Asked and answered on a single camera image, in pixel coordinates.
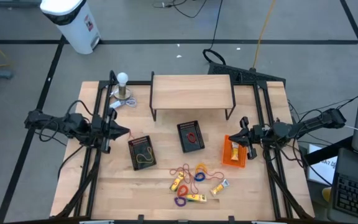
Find wooden shelf riser black legs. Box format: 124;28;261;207
149;70;237;122

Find black metal bar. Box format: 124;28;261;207
303;136;354;166

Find white trash bin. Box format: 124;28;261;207
39;0;102;55

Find black curved cable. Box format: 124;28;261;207
57;143;88;182

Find pink coil wristband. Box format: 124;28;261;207
181;163;200;194

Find black looped cable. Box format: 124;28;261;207
259;136;301;171

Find white lamp cable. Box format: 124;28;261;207
109;96;138;110

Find white bulb brass lamp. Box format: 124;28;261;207
112;72;132;101

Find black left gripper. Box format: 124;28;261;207
91;108;131;154

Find yellow round object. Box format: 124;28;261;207
321;186;333;202

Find grey laptop black keyboard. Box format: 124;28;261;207
326;147;358;224

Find long yellow cable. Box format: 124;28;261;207
252;0;276;71

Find purple coil keychain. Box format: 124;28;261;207
174;196;188;208

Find white paper sign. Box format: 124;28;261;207
306;143;339;187

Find thin black floor cable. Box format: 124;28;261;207
287;94;358;125

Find long black cable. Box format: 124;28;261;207
202;0;227;67

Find grey floor strip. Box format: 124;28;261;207
0;0;42;8

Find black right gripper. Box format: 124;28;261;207
227;116;272;160

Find black floor cable with plug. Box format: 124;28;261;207
152;0;208;19

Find orange plastic mesh basket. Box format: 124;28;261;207
221;134;248;169

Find black plastic mesh basket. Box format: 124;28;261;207
176;119;206;154
127;134;157;171

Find black aluminium table frame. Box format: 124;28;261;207
50;70;315;224

